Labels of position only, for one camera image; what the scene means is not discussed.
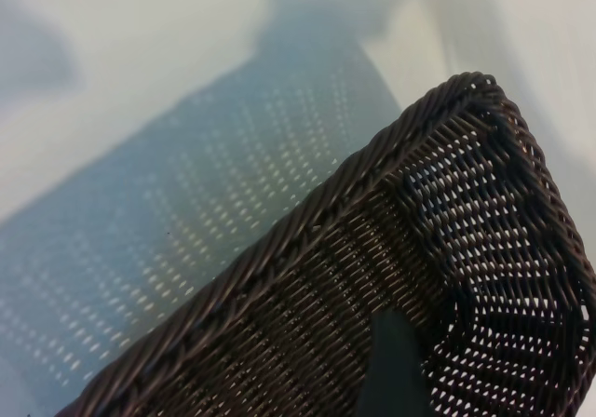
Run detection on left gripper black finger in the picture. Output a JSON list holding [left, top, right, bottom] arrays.
[[362, 308, 433, 417]]

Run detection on dark brown wicker basket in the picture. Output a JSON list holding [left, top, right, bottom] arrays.
[[53, 70, 596, 417]]

